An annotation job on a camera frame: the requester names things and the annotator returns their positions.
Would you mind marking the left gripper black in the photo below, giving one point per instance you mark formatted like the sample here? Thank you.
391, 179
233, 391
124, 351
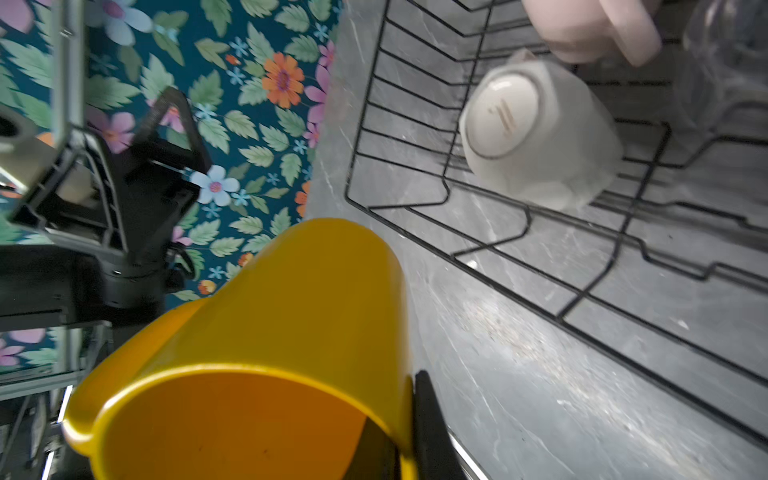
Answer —
121, 209

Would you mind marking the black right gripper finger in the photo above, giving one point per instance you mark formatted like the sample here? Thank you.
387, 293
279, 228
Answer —
435, 455

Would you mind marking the yellow mug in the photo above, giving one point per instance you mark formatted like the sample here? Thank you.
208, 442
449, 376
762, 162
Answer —
298, 368

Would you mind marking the black wire dish rack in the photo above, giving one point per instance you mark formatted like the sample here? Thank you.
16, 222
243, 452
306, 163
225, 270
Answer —
664, 272

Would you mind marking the white mug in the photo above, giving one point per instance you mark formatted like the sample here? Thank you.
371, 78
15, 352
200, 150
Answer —
533, 131

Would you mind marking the clear glass cup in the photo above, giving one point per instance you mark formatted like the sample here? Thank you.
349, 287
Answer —
723, 66

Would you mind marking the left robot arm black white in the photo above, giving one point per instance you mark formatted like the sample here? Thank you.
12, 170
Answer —
46, 287

